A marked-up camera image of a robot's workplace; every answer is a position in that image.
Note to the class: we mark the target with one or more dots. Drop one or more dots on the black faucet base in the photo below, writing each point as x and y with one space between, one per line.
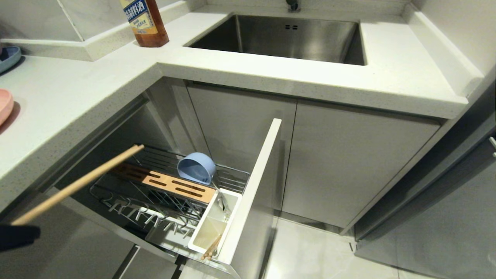
292 4

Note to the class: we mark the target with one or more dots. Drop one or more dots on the wooden chopstick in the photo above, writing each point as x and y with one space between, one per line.
77 181
83 182

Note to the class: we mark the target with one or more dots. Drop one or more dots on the blue plate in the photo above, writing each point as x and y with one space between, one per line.
7 58

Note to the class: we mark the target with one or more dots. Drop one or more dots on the grey cabinet door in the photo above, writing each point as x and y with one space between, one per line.
348 166
236 128

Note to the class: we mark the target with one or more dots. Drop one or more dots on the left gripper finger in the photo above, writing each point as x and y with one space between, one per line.
15 237

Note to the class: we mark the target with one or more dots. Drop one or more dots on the stainless steel sink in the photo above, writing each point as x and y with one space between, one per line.
279 38

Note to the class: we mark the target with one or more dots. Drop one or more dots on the pink plate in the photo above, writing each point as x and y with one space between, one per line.
4 106

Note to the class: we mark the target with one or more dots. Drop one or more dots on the slotted bamboo knife holder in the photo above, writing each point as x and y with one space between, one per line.
166 182

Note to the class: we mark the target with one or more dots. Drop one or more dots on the grey lower drawer front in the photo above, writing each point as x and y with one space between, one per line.
149 265

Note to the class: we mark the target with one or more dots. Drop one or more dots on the blue bowl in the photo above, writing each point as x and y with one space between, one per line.
195 167

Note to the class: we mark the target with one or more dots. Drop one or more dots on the white cutlery holder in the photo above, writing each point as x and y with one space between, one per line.
232 201

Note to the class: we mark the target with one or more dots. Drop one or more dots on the dark grey appliance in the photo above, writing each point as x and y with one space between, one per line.
438 217

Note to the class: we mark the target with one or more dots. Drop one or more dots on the metal utensil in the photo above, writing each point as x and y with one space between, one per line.
224 203

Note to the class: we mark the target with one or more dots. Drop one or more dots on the brown sauce bottle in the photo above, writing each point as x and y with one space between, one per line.
149 27

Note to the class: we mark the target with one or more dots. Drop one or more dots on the wooden chopsticks in holder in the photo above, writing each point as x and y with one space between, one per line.
211 248

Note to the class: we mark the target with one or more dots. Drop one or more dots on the white pull-out drawer front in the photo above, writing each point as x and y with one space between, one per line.
252 186

